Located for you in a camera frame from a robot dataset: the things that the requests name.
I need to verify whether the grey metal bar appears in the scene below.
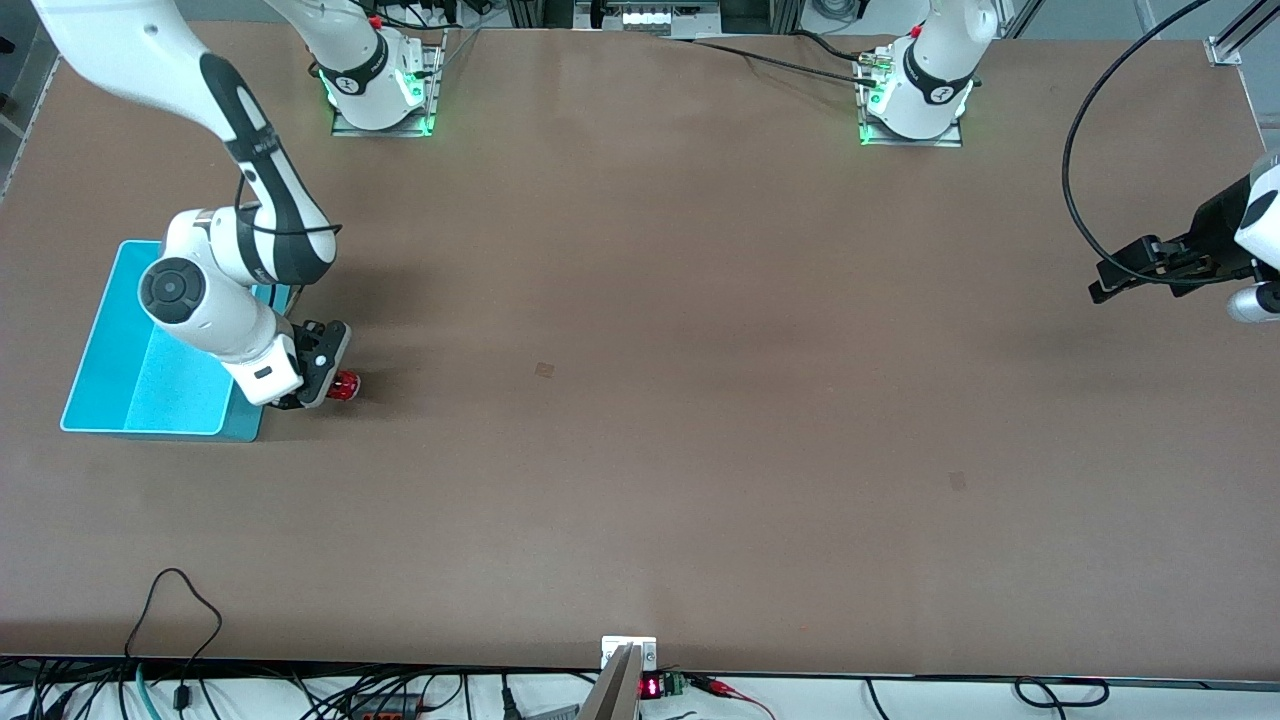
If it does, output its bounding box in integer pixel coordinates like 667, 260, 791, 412
575, 643, 643, 720

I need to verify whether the orange connector box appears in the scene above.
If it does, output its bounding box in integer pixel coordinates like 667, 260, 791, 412
348, 693, 423, 719

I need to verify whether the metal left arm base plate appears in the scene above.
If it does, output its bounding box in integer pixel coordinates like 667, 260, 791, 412
858, 50, 966, 148

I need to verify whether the blue plastic box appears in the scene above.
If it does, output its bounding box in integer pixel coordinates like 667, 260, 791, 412
60, 239, 301, 443

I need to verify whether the lit control device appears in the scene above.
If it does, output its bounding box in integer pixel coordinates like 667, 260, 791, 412
575, 0, 721, 33

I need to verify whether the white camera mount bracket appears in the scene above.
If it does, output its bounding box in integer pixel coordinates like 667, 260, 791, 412
601, 636, 658, 671

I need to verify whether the coiled black cable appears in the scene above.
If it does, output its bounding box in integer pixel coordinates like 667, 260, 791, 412
1013, 677, 1111, 709

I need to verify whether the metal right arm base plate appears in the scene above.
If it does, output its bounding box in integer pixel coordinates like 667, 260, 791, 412
330, 30, 448, 138

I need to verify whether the looped thin black cable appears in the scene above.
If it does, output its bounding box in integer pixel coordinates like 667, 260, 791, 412
125, 568, 223, 713

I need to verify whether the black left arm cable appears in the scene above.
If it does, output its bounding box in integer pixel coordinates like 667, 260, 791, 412
1063, 0, 1256, 288

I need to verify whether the red clip lead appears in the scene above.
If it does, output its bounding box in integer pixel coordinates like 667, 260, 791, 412
690, 675, 776, 719

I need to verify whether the black cable across table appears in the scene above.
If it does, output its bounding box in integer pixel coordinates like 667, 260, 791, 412
690, 33, 881, 89

